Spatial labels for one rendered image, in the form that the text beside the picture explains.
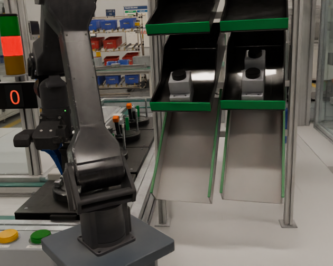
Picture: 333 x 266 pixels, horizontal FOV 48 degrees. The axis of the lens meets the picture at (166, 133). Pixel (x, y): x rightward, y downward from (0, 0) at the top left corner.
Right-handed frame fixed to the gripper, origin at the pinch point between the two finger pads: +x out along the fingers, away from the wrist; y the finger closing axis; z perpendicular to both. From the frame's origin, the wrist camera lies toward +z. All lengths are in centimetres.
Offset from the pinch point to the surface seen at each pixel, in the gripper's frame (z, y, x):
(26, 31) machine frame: -118, -60, -29
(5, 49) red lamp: -19.7, -20.0, -23.6
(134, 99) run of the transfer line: -156, -13, 15
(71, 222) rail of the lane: 4.7, 2.3, 12.7
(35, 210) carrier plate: 1.3, -7.3, 11.8
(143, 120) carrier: -81, 5, 11
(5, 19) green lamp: -19.7, -18.6, -31.2
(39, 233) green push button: 11.6, -1.7, 11.5
